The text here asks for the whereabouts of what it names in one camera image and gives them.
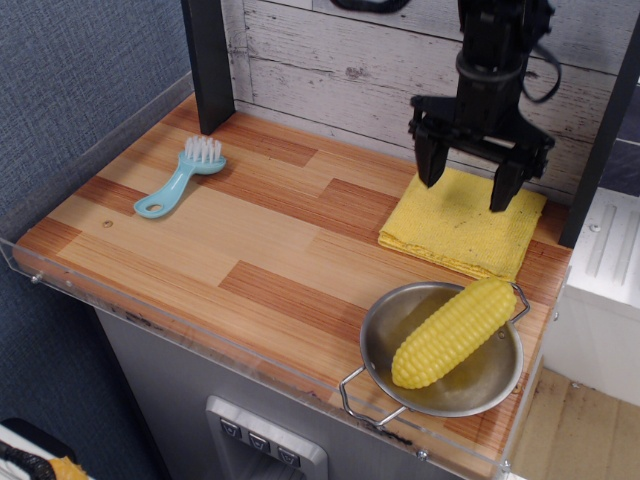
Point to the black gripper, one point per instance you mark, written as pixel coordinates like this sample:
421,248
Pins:
484,120

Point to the yellow cloth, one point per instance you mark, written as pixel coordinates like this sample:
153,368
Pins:
451,225

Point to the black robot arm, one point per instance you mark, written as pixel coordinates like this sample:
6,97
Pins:
494,31

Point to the light blue dish brush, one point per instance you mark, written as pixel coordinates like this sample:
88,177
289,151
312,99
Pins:
200,156

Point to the yellow plastic corn cob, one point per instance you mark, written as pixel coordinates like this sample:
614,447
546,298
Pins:
451,334

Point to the white toy sink unit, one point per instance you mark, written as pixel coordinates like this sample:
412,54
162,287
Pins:
593,337

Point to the small metal pot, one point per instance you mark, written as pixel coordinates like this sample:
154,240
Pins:
479,383

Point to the clear acrylic edge guard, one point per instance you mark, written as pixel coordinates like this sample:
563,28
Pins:
254,290

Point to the grey toy fridge cabinet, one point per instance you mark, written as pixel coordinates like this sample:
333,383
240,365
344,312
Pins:
227,413

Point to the yellow black object bottom left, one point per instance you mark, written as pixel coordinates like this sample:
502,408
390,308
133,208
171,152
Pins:
37,467

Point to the black right vertical post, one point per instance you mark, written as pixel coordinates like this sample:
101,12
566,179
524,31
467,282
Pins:
607,133

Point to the black vertical post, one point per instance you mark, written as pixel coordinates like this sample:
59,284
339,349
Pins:
607,133
208,54

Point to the black left vertical post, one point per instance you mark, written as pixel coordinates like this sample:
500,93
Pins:
208,54

